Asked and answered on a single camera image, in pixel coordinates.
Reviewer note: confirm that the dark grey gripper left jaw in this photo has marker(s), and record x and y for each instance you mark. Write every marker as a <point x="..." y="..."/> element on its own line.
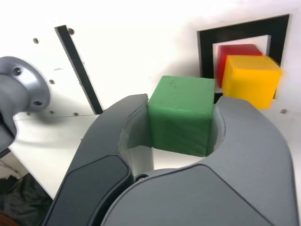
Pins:
<point x="98" y="164"/>

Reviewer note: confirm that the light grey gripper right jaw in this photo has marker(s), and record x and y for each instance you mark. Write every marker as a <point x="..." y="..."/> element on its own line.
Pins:
<point x="235" y="176"/>

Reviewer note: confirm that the green cube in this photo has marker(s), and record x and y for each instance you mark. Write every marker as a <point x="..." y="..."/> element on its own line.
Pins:
<point x="181" y="117"/>

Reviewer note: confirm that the yellow cube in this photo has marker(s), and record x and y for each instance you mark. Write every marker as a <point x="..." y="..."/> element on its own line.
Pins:
<point x="251" y="80"/>

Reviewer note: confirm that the red cube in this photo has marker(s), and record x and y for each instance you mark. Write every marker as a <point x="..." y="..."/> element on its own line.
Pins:
<point x="237" y="50"/>

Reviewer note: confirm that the black tape square outline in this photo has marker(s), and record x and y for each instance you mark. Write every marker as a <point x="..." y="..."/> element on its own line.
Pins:
<point x="207" y="54"/>

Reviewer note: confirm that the dark fabric bundle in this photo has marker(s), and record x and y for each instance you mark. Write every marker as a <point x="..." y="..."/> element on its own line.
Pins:
<point x="21" y="200"/>

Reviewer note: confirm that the black tape strip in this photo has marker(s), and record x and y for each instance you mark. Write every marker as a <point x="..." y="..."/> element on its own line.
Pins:
<point x="77" y="68"/>

